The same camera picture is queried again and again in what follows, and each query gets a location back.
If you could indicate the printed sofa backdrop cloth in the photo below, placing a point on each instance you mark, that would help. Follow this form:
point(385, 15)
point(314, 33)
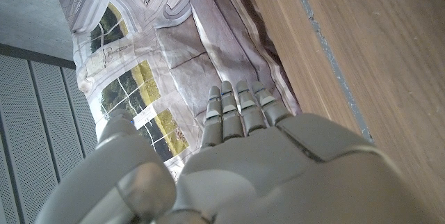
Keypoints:
point(194, 43)

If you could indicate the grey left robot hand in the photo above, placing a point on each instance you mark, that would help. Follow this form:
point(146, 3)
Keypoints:
point(271, 168)

